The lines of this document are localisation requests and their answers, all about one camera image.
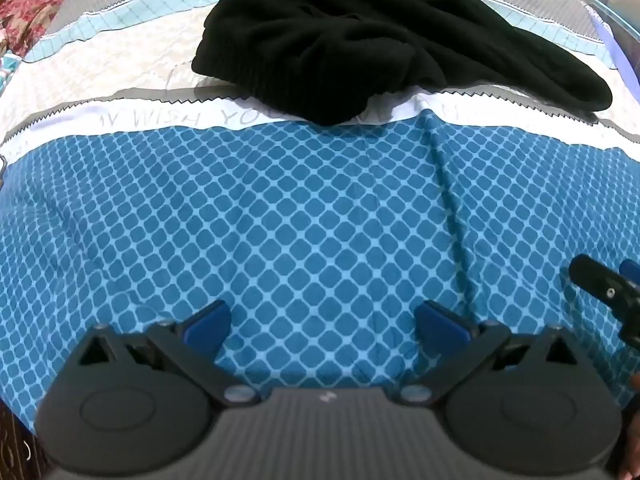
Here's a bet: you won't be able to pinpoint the pale purple strip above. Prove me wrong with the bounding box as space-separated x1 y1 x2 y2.
585 0 640 78

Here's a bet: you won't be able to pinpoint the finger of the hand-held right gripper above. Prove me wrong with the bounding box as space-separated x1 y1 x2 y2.
569 254 640 352

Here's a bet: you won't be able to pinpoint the black pants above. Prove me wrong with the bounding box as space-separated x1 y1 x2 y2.
191 0 614 127

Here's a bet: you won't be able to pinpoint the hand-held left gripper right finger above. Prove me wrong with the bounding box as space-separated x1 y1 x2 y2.
394 300 583 408

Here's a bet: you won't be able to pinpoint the blue patterned bedsheet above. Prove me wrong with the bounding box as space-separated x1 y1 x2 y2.
0 0 640 436

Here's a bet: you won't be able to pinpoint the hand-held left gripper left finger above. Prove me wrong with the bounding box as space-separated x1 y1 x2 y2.
65 299 262 408

